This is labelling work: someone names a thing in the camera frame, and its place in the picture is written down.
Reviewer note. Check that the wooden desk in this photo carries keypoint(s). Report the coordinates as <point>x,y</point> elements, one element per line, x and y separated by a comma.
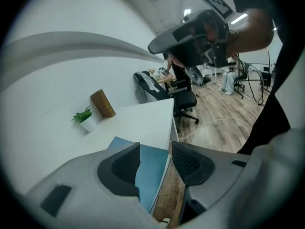
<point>166,79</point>

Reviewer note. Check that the white desk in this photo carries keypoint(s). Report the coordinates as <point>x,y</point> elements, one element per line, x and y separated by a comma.
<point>143,123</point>

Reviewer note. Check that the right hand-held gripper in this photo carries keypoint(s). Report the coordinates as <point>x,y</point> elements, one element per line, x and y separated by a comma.
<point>222,51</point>

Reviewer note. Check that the ceiling light panel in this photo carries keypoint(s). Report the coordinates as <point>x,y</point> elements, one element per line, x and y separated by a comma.
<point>187,12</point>
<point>239,18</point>

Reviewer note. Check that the person's black clothing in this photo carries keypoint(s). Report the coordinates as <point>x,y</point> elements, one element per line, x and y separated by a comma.
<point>274,118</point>

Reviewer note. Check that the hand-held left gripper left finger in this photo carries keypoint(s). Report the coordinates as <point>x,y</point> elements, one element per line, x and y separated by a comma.
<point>83,182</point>

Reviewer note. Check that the grey cloth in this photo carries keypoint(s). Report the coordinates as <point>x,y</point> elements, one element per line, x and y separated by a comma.
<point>150,82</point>

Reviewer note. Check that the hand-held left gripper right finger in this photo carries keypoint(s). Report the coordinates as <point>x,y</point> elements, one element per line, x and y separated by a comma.
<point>226,175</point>

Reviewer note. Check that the blue notebook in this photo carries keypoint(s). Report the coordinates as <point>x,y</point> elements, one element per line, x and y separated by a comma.
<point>152,170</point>

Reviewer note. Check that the person's right hand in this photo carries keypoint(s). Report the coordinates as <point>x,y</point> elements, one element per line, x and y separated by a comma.
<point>211,32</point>

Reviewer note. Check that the black office chair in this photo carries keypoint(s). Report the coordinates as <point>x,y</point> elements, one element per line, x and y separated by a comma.
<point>186,99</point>

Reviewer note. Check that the person's right forearm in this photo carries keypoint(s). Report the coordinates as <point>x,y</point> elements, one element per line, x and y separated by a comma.
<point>252,32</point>

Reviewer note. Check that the brown hardcover book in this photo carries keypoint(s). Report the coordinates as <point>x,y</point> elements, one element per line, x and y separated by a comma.
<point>103,104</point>

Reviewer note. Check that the green plant in white pot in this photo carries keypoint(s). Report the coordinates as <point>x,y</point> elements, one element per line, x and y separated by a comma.
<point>89,125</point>

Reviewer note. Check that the vase of pale flowers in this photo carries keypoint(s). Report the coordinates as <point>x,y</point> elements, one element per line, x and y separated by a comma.
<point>151,70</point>

